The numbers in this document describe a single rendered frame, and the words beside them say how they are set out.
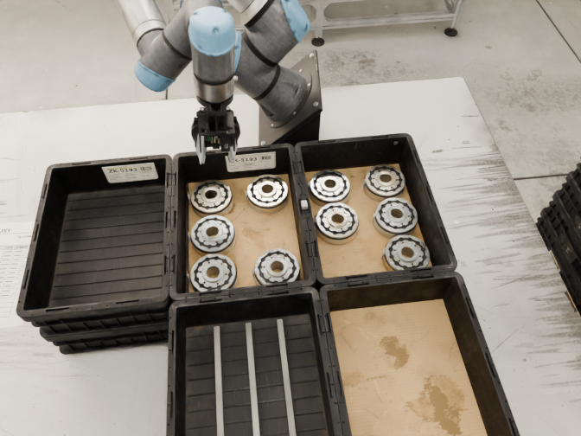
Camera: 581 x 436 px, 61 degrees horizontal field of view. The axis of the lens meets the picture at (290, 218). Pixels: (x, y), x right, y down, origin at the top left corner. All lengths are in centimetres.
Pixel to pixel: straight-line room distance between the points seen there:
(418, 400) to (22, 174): 126
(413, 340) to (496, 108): 200
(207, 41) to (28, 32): 280
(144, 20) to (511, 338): 108
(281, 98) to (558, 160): 176
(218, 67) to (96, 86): 218
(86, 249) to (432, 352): 82
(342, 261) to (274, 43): 55
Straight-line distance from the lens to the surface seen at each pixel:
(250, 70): 129
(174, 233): 110
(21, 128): 182
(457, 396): 108
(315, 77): 138
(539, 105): 303
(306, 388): 103
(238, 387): 104
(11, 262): 148
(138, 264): 120
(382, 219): 119
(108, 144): 165
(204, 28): 86
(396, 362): 107
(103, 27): 348
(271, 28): 125
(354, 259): 116
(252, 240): 118
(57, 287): 123
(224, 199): 122
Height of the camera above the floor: 182
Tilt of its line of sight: 55 degrees down
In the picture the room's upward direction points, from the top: straight up
